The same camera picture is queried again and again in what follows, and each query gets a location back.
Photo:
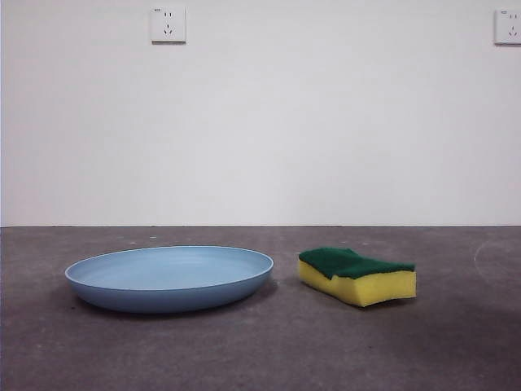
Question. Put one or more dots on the blue round plate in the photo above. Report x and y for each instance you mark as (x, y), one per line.
(163, 281)

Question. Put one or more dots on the yellow sponge with green pad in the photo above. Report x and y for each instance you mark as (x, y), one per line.
(366, 287)

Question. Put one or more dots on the white wall socket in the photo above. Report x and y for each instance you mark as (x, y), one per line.
(509, 26)
(169, 24)

